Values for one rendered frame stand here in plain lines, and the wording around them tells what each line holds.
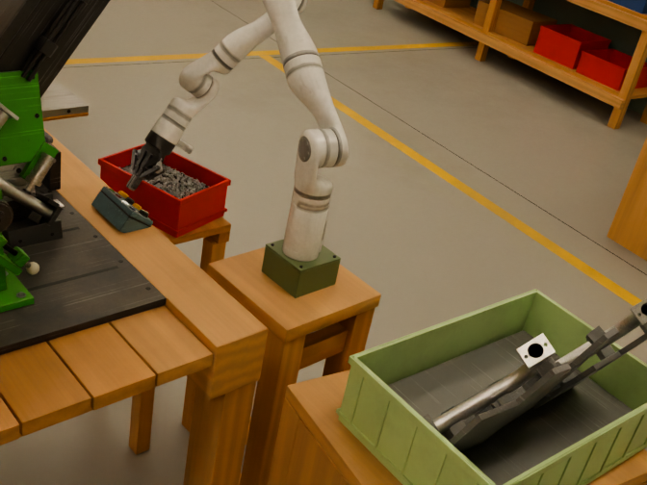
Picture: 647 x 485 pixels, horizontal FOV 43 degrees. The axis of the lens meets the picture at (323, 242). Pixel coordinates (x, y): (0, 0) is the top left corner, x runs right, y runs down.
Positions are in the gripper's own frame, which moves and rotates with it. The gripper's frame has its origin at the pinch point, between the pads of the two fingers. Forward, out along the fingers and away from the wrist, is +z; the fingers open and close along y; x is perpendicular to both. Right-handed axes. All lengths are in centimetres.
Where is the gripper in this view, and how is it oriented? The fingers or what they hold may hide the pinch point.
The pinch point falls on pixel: (133, 183)
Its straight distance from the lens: 221.0
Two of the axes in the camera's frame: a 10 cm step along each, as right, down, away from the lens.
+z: -5.5, 8.4, 0.1
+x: 5.1, 3.2, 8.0
